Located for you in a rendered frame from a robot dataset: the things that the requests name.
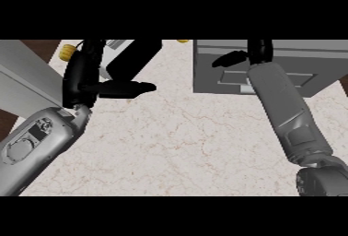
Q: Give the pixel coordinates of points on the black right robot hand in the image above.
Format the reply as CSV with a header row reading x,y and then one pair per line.
x,y
260,50

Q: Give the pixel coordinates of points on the small yellow object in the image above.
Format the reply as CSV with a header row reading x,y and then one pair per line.
x,y
182,40

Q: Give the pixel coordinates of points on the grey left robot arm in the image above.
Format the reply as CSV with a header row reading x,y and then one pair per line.
x,y
36,147

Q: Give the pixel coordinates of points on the pale grey appliance part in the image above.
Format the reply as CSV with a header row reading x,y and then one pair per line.
x,y
112,55

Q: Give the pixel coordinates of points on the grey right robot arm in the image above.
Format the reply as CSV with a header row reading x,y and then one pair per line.
x,y
283,107

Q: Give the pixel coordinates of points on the grey drawer cabinet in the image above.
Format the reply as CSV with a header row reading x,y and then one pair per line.
x,y
317,61

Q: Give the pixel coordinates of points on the yellow can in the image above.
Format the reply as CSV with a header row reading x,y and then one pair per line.
x,y
66,53

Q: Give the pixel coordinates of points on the large flat grey door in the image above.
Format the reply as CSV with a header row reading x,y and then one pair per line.
x,y
22,83

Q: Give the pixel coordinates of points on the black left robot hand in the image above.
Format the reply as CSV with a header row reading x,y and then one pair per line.
x,y
78,83

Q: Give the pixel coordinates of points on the black appliance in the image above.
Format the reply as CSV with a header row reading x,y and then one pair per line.
x,y
136,56

